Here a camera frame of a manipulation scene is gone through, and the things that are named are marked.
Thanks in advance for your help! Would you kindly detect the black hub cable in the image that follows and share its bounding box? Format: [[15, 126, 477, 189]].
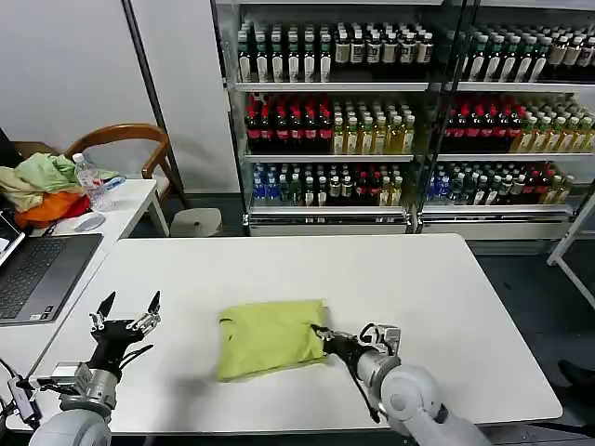
[[0, 356, 44, 431]]

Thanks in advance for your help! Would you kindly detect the black slanted pole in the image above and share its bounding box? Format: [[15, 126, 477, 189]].
[[121, 0, 192, 210]]

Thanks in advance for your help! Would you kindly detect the white round stool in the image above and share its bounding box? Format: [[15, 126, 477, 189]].
[[169, 207, 223, 238]]

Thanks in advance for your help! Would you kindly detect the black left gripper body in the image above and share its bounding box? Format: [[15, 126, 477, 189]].
[[89, 317, 146, 369]]

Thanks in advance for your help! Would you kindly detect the white metal frame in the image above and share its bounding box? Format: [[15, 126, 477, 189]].
[[546, 194, 595, 311]]

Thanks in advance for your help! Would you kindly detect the person's black shoe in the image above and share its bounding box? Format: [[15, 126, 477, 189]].
[[557, 359, 595, 387]]

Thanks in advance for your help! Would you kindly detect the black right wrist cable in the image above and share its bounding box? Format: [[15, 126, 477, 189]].
[[346, 355, 383, 425]]

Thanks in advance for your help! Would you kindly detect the light green crumpled cloth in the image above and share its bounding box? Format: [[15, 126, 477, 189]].
[[16, 152, 120, 192]]

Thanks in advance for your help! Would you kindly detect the grey usb hub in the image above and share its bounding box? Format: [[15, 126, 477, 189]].
[[7, 378, 38, 418]]

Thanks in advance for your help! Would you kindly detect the clear plastic water bottle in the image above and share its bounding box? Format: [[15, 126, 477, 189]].
[[72, 152, 112, 213]]

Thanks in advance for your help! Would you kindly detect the beige crumpled cloth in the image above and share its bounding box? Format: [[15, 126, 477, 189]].
[[0, 165, 46, 211]]

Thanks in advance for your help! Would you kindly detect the orange crumpled cloth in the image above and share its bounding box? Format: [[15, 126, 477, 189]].
[[13, 190, 93, 230]]

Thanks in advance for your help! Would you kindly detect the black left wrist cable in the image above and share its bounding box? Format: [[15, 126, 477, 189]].
[[116, 342, 155, 371]]

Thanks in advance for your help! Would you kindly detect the brown wooden chair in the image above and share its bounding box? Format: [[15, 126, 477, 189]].
[[64, 123, 187, 210]]

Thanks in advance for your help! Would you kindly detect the lime green shirt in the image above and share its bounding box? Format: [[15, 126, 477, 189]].
[[216, 298, 329, 383]]

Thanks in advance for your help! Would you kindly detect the grey laptop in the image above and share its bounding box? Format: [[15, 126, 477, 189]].
[[0, 211, 104, 325]]

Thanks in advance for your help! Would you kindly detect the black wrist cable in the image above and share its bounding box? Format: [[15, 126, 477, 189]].
[[346, 355, 383, 425], [116, 342, 155, 371]]

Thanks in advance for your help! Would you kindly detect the grey computer mouse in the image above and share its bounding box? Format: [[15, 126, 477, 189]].
[[73, 213, 107, 232]]

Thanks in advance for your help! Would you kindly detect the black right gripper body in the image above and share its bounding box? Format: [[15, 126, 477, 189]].
[[322, 330, 369, 369]]

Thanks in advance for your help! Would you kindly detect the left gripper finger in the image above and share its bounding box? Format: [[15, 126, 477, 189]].
[[127, 290, 163, 334], [88, 291, 117, 332]]

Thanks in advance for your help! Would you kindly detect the white side table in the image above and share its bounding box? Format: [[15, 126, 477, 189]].
[[0, 178, 171, 383]]

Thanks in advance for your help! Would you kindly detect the shelf of bottled drinks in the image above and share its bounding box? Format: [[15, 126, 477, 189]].
[[417, 0, 595, 238], [211, 0, 436, 236]]

